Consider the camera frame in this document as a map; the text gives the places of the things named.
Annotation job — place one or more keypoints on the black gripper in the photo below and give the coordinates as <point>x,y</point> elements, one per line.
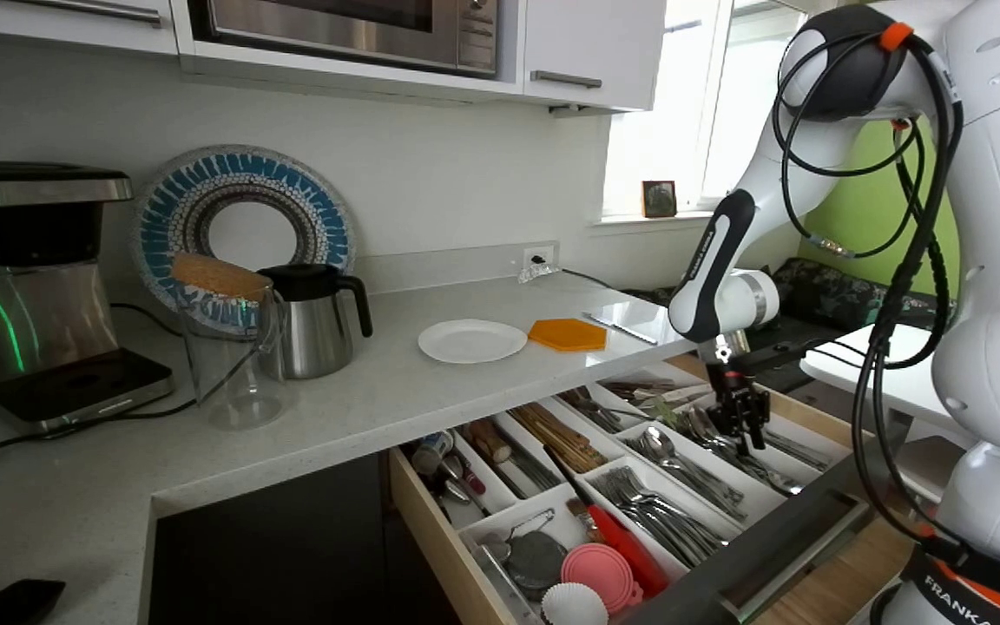
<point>740,407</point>

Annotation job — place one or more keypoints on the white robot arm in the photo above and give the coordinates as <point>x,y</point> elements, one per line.
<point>906,59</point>

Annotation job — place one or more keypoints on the wooden kitchen drawer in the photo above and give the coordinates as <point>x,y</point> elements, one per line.
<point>642,508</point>

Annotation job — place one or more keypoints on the steel forks bundle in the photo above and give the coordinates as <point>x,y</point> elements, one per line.
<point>674,529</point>

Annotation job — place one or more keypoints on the white cutlery tray organizer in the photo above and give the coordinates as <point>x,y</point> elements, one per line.
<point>627,487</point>

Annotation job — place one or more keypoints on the red black gas lighter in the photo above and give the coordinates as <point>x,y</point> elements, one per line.
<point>646,572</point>

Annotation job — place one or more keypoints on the wooden chopsticks bundle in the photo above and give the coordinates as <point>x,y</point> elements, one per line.
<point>557,435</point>

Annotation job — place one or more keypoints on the orange sponge cloth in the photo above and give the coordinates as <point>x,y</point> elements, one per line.
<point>566,335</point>

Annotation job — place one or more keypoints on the white round ball object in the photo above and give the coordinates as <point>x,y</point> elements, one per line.
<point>576,604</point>

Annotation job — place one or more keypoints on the white round plate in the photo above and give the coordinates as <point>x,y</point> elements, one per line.
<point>470,341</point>

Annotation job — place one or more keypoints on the white upper cabinet door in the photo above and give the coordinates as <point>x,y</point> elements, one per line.
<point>591,54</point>

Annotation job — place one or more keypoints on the steel thermal coffee carafe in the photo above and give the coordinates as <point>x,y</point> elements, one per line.
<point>313,317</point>

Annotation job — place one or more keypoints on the stainless built-in microwave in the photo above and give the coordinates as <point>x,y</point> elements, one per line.
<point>452,36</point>

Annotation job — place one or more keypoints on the clear glass jar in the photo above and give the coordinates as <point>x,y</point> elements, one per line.
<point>222,311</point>

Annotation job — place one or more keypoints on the blue patterned decorative plate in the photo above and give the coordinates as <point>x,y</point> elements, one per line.
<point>241,207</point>

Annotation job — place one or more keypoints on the silver coffee machine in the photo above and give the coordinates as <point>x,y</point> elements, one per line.
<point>62,363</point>

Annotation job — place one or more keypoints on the white wall power socket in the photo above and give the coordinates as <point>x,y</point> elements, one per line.
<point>539,260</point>

